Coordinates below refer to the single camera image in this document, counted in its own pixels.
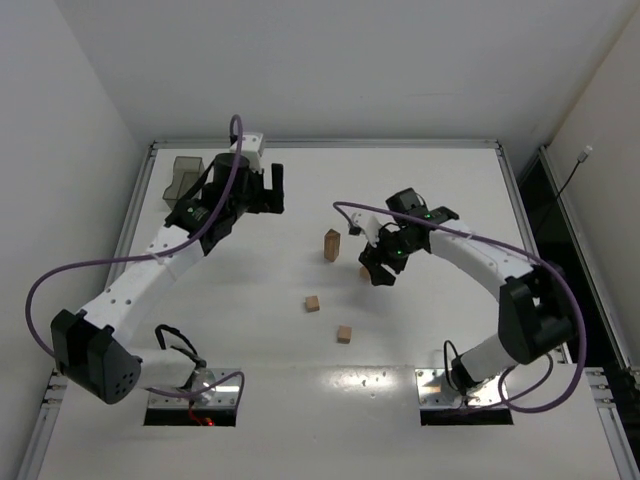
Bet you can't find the black wall cable with plug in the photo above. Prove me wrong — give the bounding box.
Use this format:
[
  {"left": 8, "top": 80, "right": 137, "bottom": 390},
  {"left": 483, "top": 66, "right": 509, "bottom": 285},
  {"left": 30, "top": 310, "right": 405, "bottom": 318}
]
[{"left": 542, "top": 145, "right": 594, "bottom": 211}]

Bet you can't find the metal base plate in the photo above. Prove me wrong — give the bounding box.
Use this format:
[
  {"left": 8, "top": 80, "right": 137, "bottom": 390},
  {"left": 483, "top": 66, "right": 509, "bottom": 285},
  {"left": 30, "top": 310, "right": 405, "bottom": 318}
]
[
  {"left": 415, "top": 368, "right": 500, "bottom": 411},
  {"left": 147, "top": 368, "right": 245, "bottom": 410}
]

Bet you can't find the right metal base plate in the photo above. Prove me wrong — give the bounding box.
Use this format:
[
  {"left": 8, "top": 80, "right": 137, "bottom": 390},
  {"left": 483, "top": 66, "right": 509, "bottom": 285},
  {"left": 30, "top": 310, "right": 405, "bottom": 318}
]
[{"left": 415, "top": 368, "right": 500, "bottom": 411}]

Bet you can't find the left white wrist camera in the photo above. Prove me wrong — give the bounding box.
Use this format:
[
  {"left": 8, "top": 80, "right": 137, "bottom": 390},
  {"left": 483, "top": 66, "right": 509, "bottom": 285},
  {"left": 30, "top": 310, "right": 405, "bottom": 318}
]
[{"left": 229, "top": 132, "right": 265, "bottom": 171}]

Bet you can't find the long striped wood block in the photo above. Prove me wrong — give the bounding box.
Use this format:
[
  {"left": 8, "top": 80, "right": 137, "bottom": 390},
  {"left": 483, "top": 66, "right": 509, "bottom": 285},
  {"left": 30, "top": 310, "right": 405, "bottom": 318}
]
[{"left": 324, "top": 229, "right": 341, "bottom": 249}]

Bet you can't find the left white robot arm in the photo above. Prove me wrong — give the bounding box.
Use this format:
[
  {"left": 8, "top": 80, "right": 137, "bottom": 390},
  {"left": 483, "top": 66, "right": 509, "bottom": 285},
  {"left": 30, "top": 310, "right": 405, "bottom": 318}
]
[{"left": 51, "top": 153, "right": 284, "bottom": 405}]

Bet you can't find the grey translucent plastic bin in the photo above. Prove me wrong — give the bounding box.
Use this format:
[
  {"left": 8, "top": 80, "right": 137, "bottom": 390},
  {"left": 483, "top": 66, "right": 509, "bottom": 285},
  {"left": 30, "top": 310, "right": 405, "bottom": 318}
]
[{"left": 162, "top": 156, "right": 205, "bottom": 210}]

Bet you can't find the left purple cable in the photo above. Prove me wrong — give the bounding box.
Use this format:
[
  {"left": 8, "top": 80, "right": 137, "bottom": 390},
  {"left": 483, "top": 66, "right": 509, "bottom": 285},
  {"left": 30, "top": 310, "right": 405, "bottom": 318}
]
[{"left": 25, "top": 114, "right": 246, "bottom": 401}]

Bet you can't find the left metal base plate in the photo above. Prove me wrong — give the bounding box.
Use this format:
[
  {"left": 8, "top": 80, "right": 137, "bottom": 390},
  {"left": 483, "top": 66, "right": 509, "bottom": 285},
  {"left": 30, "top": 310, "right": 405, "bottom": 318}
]
[{"left": 147, "top": 368, "right": 245, "bottom": 410}]

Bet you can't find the long plain wood block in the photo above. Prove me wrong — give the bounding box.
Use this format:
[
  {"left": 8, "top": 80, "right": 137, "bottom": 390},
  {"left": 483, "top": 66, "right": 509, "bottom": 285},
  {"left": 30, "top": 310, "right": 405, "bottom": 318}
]
[{"left": 324, "top": 238, "right": 340, "bottom": 262}]

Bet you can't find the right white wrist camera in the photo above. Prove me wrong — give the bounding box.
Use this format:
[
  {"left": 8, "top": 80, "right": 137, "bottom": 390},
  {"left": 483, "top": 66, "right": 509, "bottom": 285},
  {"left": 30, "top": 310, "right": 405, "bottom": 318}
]
[{"left": 349, "top": 213, "right": 383, "bottom": 247}]

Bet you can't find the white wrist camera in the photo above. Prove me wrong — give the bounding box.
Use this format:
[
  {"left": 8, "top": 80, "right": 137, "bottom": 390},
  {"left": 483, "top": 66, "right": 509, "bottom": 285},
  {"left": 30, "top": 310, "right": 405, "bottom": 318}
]
[
  {"left": 349, "top": 213, "right": 383, "bottom": 247},
  {"left": 229, "top": 132, "right": 265, "bottom": 171}
]

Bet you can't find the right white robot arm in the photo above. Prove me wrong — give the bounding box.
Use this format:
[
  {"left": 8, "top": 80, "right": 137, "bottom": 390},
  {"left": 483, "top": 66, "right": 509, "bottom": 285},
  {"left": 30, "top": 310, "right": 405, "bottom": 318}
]
[{"left": 350, "top": 188, "right": 576, "bottom": 394}]

